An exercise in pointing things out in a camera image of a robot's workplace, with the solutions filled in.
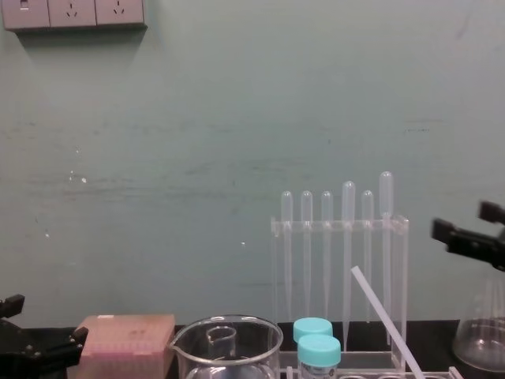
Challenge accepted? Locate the clear acrylic tube rack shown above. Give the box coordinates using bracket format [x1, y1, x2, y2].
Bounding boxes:
[279, 365, 463, 379]

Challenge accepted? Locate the teal capped sample vial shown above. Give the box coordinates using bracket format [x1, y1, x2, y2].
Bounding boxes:
[297, 335, 342, 379]
[292, 317, 334, 345]

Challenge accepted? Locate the white wall socket panel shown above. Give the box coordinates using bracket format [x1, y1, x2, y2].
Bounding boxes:
[0, 0, 148, 33]

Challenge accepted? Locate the short plastic transfer pipette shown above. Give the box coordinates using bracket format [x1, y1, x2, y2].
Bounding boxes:
[361, 189, 375, 324]

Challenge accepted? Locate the long plastic transfer pipette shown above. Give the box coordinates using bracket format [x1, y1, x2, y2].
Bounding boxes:
[341, 180, 357, 353]
[379, 171, 395, 347]

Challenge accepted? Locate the pink pipette tip box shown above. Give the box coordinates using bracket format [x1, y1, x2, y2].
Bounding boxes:
[66, 313, 177, 379]

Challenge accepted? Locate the white stirring rod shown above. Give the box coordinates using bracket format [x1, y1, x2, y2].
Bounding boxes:
[350, 266, 426, 379]

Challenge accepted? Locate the small glass beaker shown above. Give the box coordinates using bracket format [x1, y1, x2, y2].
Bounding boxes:
[205, 326, 238, 361]

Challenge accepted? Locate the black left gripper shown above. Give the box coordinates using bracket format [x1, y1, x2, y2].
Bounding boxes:
[0, 294, 89, 379]

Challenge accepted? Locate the glass conical flask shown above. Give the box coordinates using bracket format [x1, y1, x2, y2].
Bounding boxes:
[451, 276, 505, 374]

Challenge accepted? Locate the large glass beaker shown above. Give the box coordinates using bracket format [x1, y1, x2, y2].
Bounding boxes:
[169, 313, 285, 379]

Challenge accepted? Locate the clear acrylic pipette rack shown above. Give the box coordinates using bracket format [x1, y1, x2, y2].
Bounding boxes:
[270, 214, 410, 374]

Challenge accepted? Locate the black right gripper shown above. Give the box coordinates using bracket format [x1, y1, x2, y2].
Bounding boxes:
[430, 201, 505, 273]

